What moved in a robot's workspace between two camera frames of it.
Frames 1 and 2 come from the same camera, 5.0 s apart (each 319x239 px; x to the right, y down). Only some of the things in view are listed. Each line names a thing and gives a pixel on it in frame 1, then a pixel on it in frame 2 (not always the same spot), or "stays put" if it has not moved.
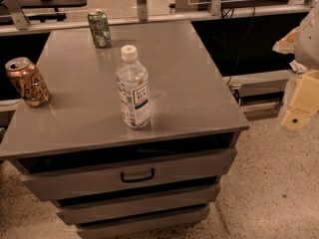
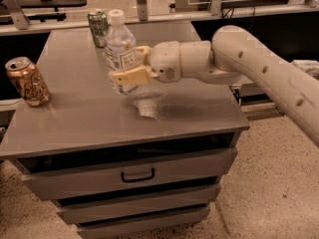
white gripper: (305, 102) → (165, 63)
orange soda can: (28, 82) stays put
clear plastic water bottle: (133, 86) → (120, 51)
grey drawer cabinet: (118, 182) stays put
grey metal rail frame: (22, 25) stays put
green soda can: (100, 27) stays put
